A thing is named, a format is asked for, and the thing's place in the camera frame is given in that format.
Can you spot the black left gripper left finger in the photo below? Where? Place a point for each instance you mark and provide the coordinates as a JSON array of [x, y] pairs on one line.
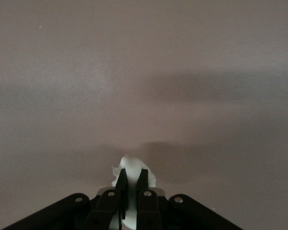
[[105, 208]]

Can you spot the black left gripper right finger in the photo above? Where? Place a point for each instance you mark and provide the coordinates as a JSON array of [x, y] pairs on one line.
[[148, 208]]

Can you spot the white steamed bun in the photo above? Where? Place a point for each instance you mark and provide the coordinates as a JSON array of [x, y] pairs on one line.
[[132, 165]]

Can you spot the brown table mat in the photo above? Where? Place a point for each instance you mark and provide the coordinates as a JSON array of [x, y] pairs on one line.
[[134, 72]]

